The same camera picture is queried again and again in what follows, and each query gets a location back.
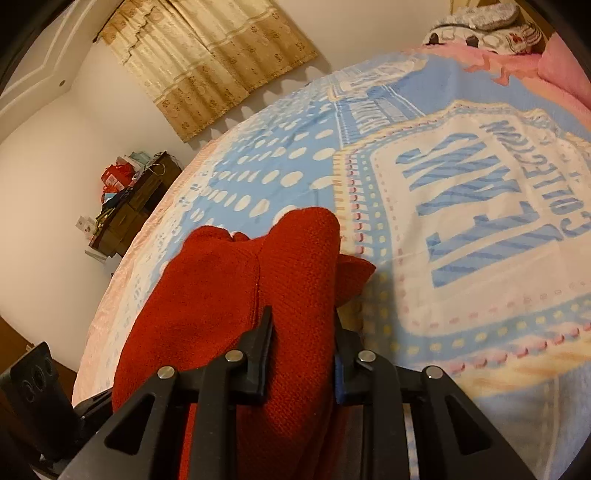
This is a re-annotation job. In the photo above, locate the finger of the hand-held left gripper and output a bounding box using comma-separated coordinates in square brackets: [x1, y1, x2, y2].
[73, 391, 115, 435]

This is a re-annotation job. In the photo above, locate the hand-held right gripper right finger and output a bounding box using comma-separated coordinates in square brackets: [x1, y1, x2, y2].
[333, 311, 537, 480]

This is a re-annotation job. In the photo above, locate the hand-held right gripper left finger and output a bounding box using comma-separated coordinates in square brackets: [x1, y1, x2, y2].
[58, 305, 275, 480]

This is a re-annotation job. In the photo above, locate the red knit sweater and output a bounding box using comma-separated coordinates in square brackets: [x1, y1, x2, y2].
[112, 208, 376, 480]

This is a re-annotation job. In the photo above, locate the brown wooden desk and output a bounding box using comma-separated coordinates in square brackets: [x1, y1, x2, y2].
[85, 151, 184, 260]

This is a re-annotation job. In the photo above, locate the blue white printed blanket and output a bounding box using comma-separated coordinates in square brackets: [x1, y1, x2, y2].
[71, 48, 591, 480]

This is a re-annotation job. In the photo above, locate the red bag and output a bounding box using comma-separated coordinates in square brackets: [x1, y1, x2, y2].
[100, 164, 136, 195]

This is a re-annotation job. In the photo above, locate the beige patterned curtain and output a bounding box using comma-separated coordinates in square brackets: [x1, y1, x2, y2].
[95, 0, 320, 144]

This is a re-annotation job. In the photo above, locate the grey white patterned cloth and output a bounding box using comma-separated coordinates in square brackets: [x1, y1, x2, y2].
[424, 18, 546, 56]

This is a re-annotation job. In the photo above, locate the pink quilt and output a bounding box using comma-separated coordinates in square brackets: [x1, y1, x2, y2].
[422, 39, 591, 123]

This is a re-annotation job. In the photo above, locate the grey fuzzy cloth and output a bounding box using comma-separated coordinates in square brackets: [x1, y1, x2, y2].
[436, 1, 520, 32]

